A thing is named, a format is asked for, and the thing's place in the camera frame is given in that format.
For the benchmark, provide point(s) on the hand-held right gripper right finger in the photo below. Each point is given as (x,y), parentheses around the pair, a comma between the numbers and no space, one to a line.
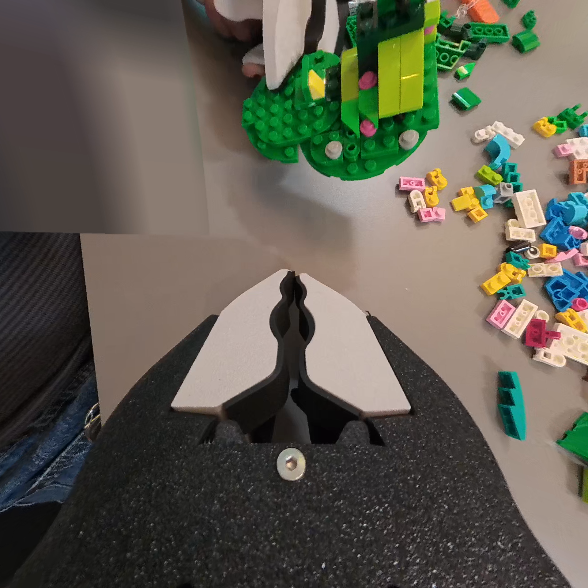
(353,358)

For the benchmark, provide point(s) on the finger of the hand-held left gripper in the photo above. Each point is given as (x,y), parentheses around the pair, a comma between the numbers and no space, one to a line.
(331,23)
(282,41)

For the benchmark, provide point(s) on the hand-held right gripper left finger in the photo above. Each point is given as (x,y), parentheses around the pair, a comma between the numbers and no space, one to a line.
(229,358)

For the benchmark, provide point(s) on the green lego plate build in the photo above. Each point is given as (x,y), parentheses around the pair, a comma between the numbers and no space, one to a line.
(275,119)

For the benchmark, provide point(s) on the small green lego slope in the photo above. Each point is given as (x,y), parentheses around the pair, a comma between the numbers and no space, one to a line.
(465,70)

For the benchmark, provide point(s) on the orange lego piece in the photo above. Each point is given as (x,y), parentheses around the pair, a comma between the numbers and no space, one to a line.
(482,11)

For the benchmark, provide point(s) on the green white lego slope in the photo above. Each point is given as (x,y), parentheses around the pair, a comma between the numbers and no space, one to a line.
(466,98)

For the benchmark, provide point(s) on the cluster of green lego bricks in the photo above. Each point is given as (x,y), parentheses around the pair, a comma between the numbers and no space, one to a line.
(487,32)

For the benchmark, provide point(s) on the teal curved lego brick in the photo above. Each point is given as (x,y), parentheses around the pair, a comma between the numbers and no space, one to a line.
(511,409)

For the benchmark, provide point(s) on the green rounded lego brick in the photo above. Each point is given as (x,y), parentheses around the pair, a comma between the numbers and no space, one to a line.
(526,40)

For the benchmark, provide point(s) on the pile of loose lego bricks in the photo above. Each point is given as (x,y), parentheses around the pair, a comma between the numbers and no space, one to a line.
(528,206)

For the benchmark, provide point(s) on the person's left hand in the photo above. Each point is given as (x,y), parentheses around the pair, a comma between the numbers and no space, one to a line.
(236,30)

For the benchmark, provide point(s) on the dark woven cloth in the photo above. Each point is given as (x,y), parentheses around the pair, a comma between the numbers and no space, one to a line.
(41,312)

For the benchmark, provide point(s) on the person's blue jeans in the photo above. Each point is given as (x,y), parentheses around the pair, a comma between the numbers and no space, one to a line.
(41,450)

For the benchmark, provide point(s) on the dark green plastic piece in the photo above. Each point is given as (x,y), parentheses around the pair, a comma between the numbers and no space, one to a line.
(574,441)

